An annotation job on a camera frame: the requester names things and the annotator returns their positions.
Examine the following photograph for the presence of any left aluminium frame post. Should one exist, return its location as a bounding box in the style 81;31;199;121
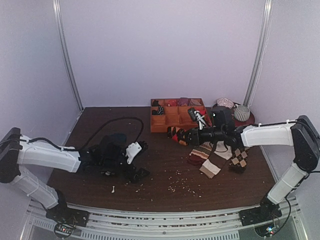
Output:
52;0;84;112

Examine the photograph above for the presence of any brown beige argyle sock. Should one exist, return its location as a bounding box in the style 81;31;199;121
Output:
228;147;250;174

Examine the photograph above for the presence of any red yellow argyle sock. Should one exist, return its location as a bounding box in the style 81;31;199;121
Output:
167;126;189;146

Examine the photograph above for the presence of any dark green reindeer sock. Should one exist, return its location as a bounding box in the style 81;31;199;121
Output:
100;133;127;176

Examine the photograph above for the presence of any white patterned bowl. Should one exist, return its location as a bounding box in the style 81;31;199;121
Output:
216;97;234;109

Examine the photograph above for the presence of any black white rolled sock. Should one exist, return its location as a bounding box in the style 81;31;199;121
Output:
151;106;165;116

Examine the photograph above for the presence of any aluminium frame post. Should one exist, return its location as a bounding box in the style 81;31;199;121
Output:
52;0;84;112
243;0;274;108

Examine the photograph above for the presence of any wooden compartment tray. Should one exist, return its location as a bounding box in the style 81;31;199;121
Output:
150;97;212;133

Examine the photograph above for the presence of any front aluminium rail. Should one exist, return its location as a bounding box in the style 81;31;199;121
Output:
18;197;310;240

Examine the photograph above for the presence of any beige striped sock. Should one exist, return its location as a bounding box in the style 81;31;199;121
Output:
199;141;233;179
187;142;212;166

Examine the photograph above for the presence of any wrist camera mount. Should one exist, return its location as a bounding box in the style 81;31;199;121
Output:
187;107;209;130
125;141;149;165

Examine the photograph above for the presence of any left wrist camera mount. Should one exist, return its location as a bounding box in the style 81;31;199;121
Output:
125;141;149;165

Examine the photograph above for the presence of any striped grey mug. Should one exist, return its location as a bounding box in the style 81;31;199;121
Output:
234;105;251;122

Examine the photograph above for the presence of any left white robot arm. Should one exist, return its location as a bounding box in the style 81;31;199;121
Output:
0;127;150;222

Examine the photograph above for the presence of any red round plate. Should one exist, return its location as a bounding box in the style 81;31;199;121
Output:
210;102;257;126

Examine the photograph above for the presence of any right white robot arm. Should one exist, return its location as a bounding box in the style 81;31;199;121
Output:
185;106;320;221

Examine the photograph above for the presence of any left black cable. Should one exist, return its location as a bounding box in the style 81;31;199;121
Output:
82;116;145;151

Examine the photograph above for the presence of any right aluminium frame post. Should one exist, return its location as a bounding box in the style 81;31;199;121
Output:
243;0;274;108

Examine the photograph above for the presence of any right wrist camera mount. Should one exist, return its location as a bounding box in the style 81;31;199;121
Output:
187;107;209;130

